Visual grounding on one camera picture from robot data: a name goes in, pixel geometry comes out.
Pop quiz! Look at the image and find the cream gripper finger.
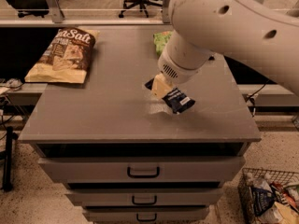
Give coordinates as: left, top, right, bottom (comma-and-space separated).
151, 74, 174, 99

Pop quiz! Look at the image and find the blue rxbar blueberry bar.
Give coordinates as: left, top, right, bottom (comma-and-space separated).
145, 78, 195, 114

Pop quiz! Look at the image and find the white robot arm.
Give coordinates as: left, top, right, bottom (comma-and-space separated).
154, 0, 299, 98

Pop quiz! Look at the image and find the green rice chip bag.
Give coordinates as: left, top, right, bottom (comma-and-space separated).
153, 31, 172, 56

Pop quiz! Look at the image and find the sea salt chip bag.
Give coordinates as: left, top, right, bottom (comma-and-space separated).
25, 27, 100, 84

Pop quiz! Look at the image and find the blue snack bag in basket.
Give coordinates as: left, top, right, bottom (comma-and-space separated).
251, 188, 275, 217

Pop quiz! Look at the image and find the red snack bag in basket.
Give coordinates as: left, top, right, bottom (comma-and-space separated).
270, 182, 297, 211

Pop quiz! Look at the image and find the yellow snack bag in basket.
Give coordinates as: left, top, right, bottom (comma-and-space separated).
275, 203, 299, 224

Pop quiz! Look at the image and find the grey drawer cabinet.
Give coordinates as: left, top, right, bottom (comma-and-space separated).
21, 25, 260, 224

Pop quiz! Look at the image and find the black office chair centre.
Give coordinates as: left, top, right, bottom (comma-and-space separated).
119, 0, 163, 19

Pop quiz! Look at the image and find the black stand left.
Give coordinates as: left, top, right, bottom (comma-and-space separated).
2, 126, 18, 192

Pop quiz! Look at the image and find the top drawer black handle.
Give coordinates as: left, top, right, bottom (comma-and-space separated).
127, 167, 160, 178

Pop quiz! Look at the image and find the drawer black handle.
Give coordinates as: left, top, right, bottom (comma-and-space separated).
127, 167, 160, 178
135, 214, 157, 222
131, 195, 157, 205

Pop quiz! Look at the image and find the middle drawer black handle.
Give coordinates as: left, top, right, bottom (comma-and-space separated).
131, 195, 157, 205

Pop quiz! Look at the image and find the metal railing frame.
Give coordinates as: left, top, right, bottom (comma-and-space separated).
0, 0, 299, 28

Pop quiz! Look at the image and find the bottom drawer black handle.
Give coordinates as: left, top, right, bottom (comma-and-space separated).
135, 214, 157, 222

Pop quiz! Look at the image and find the wire basket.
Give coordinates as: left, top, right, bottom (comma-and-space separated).
238, 168, 299, 224

